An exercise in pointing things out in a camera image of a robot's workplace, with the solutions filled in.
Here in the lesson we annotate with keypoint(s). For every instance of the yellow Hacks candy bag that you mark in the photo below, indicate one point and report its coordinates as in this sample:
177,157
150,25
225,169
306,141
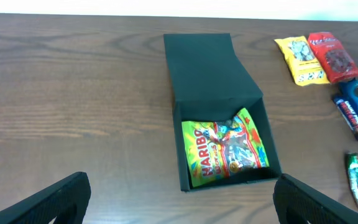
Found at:
305,68

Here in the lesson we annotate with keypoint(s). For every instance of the black open gift box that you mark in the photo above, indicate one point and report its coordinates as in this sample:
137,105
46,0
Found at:
210,84

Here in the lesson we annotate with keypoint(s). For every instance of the purple Dairy Milk chocolate bar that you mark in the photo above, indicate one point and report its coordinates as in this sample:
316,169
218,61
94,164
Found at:
348,113

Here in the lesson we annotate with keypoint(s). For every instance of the Haribo worms gummy bag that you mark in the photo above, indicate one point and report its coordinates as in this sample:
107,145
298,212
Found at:
221,149

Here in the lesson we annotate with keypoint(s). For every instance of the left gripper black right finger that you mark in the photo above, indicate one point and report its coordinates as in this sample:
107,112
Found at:
295,202

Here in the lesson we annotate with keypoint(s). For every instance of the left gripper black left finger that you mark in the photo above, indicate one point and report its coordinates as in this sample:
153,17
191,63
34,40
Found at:
65,201

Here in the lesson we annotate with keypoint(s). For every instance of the red candy bag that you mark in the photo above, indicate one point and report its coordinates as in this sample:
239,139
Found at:
333,57

